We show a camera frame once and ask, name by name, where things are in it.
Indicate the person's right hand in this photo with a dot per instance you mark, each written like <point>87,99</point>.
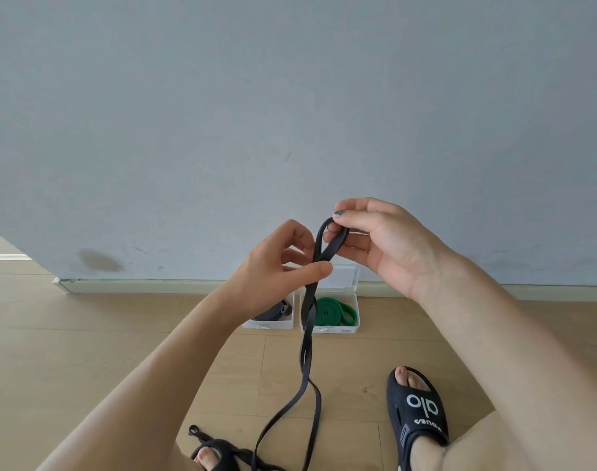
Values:
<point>401,250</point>

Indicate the person's left hand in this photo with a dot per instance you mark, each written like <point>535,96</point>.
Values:
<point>259,279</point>

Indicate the person's right middle finger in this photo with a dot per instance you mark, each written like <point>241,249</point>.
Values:
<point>350,238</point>

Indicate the person's left thumb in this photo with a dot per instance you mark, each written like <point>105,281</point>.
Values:
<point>311,274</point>

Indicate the person's right thumb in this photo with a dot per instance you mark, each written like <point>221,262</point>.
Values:
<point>360,220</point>

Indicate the person's left middle finger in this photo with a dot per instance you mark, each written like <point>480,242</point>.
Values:
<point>297,255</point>

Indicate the long black resistance band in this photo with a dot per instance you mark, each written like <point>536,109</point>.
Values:
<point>306,358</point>

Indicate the person's left forearm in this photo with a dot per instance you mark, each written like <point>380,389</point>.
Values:
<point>146,382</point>

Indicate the person's right forearm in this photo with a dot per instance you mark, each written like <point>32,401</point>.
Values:
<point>514,358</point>

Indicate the white box with lid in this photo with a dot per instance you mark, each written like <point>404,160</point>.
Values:
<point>335,289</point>

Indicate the green resistance band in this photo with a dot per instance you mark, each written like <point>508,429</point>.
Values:
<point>335,311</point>

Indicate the coiled black resistance band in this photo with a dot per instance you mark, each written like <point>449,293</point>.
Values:
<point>276,311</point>

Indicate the small white box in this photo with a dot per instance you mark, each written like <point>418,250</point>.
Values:
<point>284,322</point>

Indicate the white baseboard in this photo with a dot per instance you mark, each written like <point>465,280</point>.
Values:
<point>180,286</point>

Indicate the person's right black sandal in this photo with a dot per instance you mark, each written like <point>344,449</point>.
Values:
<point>416,412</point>

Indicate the person's black sandal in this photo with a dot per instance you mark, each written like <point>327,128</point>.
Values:
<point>229,448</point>
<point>416,412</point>

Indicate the person's left black sandal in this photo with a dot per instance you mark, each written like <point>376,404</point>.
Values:
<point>229,448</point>

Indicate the person's left foot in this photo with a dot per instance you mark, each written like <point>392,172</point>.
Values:
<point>209,456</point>

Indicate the person's right leg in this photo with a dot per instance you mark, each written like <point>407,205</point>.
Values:
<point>475,448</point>

